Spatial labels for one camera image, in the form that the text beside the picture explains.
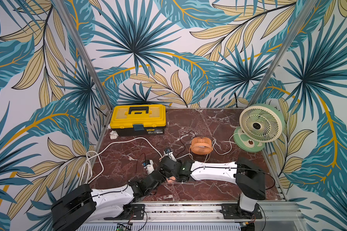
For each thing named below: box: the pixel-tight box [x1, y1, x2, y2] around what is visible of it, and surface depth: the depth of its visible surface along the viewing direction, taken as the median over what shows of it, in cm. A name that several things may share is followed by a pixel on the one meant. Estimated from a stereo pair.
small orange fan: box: [190, 136, 214, 155], surface depth 89 cm
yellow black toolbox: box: [109, 103, 167, 137], surface depth 94 cm
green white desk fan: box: [233, 103, 286, 153], surface depth 83 cm
